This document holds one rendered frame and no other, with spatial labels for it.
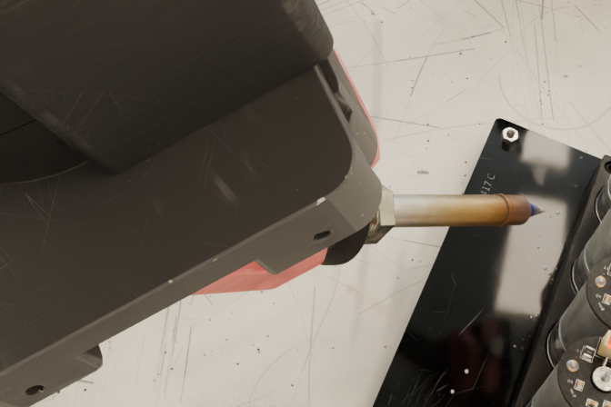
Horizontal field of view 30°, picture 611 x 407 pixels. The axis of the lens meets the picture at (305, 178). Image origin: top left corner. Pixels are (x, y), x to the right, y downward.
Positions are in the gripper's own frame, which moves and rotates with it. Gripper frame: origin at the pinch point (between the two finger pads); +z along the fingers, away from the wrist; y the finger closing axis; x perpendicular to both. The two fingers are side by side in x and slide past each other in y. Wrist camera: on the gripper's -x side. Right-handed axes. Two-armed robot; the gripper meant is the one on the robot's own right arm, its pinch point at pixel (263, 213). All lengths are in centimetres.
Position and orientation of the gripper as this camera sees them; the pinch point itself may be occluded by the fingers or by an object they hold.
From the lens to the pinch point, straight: 24.9
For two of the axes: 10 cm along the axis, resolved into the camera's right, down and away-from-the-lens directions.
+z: 3.3, 3.7, 8.7
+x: -8.7, 4.7, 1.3
